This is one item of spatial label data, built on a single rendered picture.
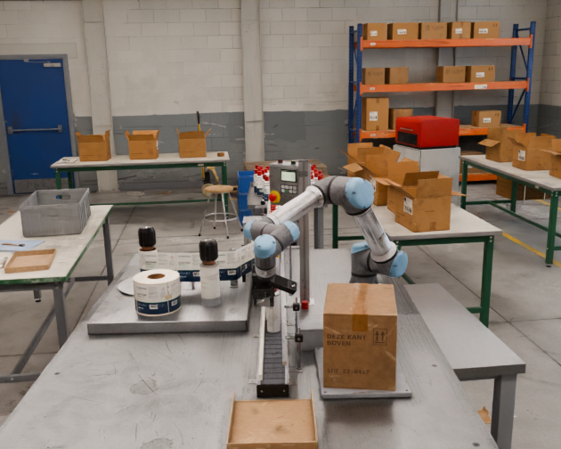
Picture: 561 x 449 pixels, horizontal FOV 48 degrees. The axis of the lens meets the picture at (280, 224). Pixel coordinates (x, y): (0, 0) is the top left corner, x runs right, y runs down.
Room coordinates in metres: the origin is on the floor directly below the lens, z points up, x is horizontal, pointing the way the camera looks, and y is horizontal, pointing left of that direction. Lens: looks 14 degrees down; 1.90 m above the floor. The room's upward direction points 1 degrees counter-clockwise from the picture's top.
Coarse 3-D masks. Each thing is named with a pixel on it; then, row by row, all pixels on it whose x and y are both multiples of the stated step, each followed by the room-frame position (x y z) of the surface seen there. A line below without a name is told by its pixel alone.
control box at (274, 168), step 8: (272, 168) 2.82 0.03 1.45; (280, 168) 2.79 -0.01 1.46; (288, 168) 2.77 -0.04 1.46; (296, 168) 2.75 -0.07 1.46; (272, 176) 2.82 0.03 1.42; (272, 184) 2.82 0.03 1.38; (288, 184) 2.77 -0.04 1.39; (296, 184) 2.75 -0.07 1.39; (272, 192) 2.82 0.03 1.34; (280, 192) 2.80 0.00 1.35; (280, 200) 2.80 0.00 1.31; (288, 200) 2.77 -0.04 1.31
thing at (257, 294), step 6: (252, 270) 2.15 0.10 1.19; (252, 276) 2.13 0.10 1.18; (258, 276) 2.12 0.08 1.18; (258, 282) 2.15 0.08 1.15; (264, 282) 2.15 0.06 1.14; (252, 288) 2.15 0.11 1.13; (258, 288) 2.15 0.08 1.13; (264, 288) 2.15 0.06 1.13; (270, 288) 2.15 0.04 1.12; (258, 294) 2.15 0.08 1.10; (264, 294) 2.16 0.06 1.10; (270, 294) 2.15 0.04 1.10
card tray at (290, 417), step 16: (256, 400) 1.87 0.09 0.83; (272, 400) 1.87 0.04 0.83; (288, 400) 1.87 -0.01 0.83; (304, 400) 1.86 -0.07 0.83; (240, 416) 1.77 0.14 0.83; (256, 416) 1.77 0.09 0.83; (272, 416) 1.77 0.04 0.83; (288, 416) 1.77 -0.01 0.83; (304, 416) 1.77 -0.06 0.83; (240, 432) 1.68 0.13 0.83; (256, 432) 1.68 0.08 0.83; (272, 432) 1.68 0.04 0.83; (288, 432) 1.68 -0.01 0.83; (304, 432) 1.68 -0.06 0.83; (240, 448) 1.57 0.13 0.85; (256, 448) 1.57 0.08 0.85; (272, 448) 1.57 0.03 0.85; (288, 448) 1.57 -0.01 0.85; (304, 448) 1.57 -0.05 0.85
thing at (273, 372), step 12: (264, 324) 2.39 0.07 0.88; (264, 336) 2.28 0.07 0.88; (276, 336) 2.27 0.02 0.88; (264, 348) 2.16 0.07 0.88; (276, 348) 2.16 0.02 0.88; (264, 360) 2.07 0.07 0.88; (276, 360) 2.07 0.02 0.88; (264, 372) 1.97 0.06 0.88; (276, 372) 1.97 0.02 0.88; (264, 384) 1.89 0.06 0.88; (276, 384) 1.89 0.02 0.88
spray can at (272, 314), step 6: (276, 294) 2.30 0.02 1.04; (276, 300) 2.30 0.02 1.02; (276, 306) 2.30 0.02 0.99; (270, 312) 2.30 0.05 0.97; (276, 312) 2.30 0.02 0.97; (270, 318) 2.30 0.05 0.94; (276, 318) 2.30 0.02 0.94; (270, 324) 2.30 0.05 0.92; (276, 324) 2.30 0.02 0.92; (270, 330) 2.30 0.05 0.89; (276, 330) 2.30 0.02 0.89
